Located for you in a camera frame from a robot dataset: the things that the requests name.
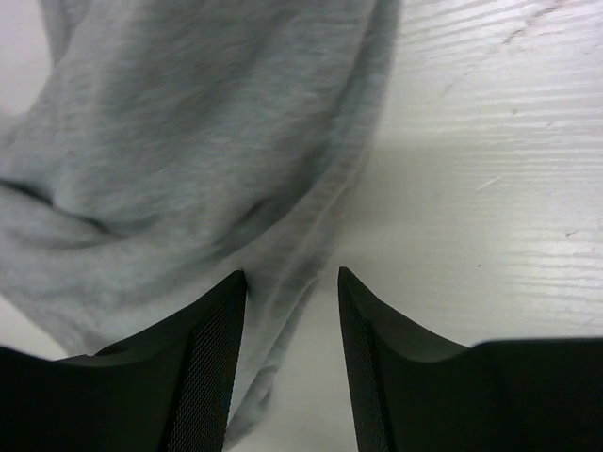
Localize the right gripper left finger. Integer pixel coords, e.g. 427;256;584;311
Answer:
1;271;247;452

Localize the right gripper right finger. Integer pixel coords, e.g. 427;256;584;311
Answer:
337;268;602;452

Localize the grey tank top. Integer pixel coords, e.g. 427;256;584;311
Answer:
1;1;400;449

